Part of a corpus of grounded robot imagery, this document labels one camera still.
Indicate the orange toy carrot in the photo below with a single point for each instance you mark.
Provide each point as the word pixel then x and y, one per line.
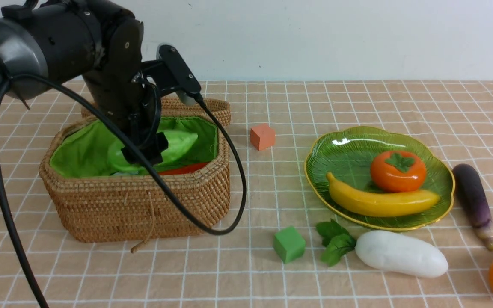
pixel 185 169

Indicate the green foam cube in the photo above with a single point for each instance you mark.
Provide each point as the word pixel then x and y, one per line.
pixel 289 244

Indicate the checkered beige tablecloth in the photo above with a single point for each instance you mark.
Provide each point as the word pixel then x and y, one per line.
pixel 242 270

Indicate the green glass plate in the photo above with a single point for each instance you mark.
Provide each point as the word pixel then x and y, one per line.
pixel 348 155

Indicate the yellow toy banana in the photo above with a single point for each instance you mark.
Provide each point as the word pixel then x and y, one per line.
pixel 381 205

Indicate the woven basket lid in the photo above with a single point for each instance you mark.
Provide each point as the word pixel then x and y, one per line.
pixel 171 107

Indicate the green toy chayote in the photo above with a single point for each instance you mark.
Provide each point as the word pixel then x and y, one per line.
pixel 120 159

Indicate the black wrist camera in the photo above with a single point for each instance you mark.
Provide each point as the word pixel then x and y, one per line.
pixel 185 85

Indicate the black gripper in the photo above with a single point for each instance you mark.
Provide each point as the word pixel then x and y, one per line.
pixel 122 85

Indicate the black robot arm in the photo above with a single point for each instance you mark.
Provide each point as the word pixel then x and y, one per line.
pixel 96 39

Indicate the orange foam cube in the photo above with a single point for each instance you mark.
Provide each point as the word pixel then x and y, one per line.
pixel 262 136

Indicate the white toy radish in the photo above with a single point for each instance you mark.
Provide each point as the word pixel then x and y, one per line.
pixel 382 250

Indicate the purple toy eggplant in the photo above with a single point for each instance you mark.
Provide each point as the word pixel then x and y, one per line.
pixel 472 198

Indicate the woven wicker basket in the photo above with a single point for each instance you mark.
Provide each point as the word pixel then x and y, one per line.
pixel 97 205

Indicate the orange toy persimmon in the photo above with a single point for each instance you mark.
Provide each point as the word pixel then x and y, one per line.
pixel 398 171

